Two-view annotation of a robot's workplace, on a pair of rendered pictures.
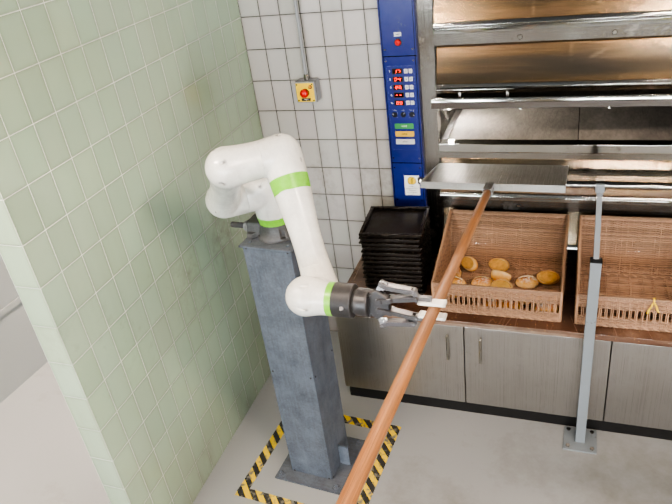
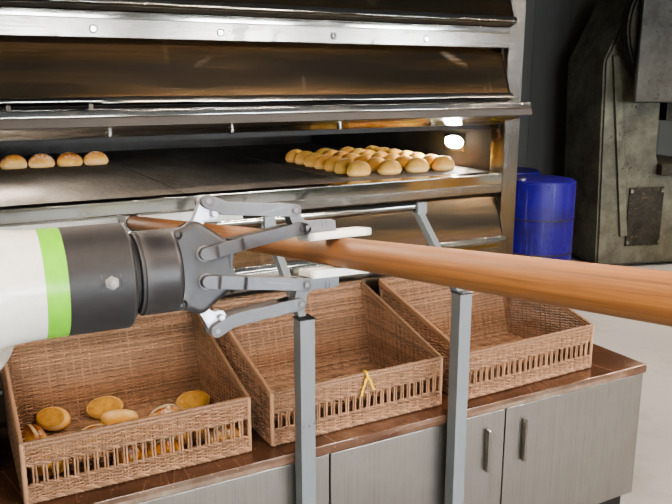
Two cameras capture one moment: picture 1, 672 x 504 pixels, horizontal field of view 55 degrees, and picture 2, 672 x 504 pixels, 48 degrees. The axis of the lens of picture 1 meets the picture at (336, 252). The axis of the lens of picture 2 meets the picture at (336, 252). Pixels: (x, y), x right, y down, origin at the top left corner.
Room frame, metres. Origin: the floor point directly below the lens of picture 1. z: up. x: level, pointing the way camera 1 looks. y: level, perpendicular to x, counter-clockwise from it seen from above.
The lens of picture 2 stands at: (0.87, 0.35, 1.52)
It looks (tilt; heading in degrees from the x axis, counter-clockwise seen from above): 13 degrees down; 309
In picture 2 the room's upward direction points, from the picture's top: straight up
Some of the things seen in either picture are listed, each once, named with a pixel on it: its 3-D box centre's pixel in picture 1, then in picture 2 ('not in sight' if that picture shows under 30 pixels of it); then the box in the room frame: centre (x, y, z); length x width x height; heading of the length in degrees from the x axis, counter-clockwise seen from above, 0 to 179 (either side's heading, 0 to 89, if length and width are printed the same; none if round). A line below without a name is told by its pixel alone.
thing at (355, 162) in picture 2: not in sight; (367, 159); (2.69, -2.08, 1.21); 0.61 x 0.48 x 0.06; 157
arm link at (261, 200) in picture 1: (267, 197); not in sight; (2.14, 0.22, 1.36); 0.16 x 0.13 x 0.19; 105
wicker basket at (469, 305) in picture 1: (501, 261); (121, 389); (2.49, -0.74, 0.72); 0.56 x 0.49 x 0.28; 67
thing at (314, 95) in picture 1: (307, 90); not in sight; (3.05, 0.02, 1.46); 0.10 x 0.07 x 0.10; 67
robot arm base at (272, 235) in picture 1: (263, 225); not in sight; (2.17, 0.25, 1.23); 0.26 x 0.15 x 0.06; 63
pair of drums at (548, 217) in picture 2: not in sight; (519, 223); (3.45, -5.11, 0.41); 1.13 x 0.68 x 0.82; 153
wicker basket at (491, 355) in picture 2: not in sight; (482, 322); (2.02, -1.85, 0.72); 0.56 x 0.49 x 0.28; 69
